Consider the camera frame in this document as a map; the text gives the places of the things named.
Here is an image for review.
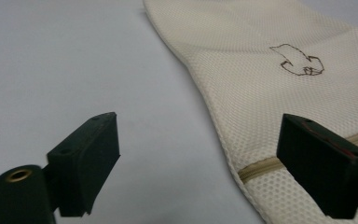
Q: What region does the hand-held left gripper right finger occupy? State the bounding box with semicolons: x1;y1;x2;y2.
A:
276;113;358;220

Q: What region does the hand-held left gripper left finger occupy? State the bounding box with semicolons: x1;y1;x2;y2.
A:
46;111;121;218

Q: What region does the cream mesh laundry bag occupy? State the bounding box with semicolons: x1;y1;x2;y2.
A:
143;0;358;224

